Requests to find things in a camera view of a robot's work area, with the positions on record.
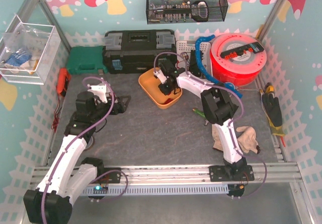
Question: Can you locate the black terminal strip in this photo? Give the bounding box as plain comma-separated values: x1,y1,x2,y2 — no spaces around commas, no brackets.
220,42,264,60

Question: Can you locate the orange multimeter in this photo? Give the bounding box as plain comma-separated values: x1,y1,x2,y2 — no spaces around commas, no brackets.
56,68,71,97

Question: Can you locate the black toolbox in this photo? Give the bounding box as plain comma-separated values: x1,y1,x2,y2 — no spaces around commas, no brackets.
102,29,177,74

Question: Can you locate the orange plastic bin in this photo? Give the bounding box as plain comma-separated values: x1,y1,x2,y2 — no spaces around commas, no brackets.
138,68,183,109

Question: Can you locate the brown tape roll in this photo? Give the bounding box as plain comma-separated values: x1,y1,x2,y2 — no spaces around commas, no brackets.
85,137,95,151

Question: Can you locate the green tool case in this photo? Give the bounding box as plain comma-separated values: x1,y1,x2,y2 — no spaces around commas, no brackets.
66,46,108,75

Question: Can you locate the clear acrylic box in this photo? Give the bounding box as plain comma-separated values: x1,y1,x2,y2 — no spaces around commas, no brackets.
1,16,61,85

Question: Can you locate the orange filament spool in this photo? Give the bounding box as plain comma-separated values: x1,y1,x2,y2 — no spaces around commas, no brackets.
210,33,267,87

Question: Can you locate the aluminium front rail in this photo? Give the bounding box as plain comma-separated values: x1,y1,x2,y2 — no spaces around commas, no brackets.
31,162,301,184

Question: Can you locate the black yellow work glove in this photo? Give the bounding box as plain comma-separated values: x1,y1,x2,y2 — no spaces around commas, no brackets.
262,93,285,136

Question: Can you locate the green handled tool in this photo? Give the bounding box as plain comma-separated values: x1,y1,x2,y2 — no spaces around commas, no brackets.
192,108,206,118

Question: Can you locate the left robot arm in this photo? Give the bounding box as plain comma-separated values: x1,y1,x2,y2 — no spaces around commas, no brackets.
23,90,131,223

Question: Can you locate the white perforated basket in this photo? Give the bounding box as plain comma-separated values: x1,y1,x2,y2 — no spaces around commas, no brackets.
176,40,212,79

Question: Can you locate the black wire mesh basket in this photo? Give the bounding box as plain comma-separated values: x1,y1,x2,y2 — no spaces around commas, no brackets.
146,0,228,24

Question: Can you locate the blue corrugated hose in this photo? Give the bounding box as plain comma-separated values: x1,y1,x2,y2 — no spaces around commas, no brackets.
195,34,244,99

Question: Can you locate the blue white glove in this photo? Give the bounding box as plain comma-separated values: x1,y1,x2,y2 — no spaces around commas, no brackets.
5,48,32,67

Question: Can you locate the beige work glove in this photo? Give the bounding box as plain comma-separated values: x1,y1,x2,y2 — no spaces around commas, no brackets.
212,125,261,154

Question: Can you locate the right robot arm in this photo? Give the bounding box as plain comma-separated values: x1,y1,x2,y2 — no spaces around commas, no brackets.
154,59,247,178

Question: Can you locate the black metal bracket plate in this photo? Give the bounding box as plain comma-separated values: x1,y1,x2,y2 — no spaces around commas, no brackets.
189,50,202,78

